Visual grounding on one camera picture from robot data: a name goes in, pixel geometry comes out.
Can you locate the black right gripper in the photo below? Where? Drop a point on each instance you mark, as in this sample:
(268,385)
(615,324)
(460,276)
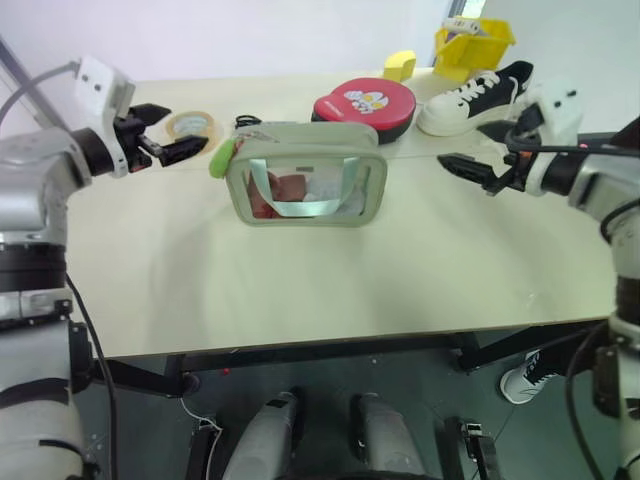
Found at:
(530,125)

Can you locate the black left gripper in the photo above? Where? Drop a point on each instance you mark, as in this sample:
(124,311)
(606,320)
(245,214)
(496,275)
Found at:
(131,142)

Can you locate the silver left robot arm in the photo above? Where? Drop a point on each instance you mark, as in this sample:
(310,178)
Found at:
(30,165)

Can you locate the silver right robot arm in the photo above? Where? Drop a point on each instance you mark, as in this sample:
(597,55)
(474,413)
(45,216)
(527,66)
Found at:
(620,200)

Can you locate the red round case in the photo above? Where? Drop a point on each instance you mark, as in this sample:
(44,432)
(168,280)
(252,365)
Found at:
(365,102)

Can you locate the raw red meat piece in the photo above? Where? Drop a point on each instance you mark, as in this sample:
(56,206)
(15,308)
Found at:
(292,187)

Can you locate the clear green toiletry bag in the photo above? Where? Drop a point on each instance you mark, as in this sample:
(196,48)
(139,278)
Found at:
(310,135)

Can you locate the clear packing tape roll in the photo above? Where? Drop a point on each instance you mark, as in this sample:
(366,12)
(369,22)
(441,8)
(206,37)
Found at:
(175,125)

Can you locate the black and white sneaker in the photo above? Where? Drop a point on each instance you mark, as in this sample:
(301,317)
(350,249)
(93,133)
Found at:
(465,107)

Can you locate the green zipper pull charm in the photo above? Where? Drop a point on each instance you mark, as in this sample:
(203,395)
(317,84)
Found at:
(221,159)

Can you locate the yellow plastic bin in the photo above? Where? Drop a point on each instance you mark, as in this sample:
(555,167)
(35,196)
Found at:
(475,52)

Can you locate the yellow foam block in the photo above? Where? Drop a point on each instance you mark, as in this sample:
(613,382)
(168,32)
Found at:
(397,64)

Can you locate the white item in bin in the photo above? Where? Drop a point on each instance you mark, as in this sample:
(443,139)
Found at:
(460,24)

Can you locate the white sneaker with black print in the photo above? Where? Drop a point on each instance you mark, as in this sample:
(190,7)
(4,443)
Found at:
(530,375)

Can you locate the black floor stand foot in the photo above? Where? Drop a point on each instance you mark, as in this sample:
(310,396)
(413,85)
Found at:
(472,440)

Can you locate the grey right robot leg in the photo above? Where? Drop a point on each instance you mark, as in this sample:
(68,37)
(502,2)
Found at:
(385,435)

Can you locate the grey robot leg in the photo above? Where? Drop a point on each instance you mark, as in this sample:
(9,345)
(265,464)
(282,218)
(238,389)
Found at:
(262,435)
(385,435)

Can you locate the grey left robot leg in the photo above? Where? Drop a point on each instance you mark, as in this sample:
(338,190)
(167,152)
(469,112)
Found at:
(262,435)

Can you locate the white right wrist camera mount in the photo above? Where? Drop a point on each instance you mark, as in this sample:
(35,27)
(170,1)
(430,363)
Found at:
(557,107)

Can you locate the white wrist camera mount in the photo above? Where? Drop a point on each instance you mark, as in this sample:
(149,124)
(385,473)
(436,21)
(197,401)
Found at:
(97,85)
(557,107)

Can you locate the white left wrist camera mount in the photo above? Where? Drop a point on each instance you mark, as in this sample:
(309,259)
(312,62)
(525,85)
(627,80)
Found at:
(97,85)

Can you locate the black table frame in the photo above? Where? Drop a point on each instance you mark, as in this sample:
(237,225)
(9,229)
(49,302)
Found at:
(300,352)

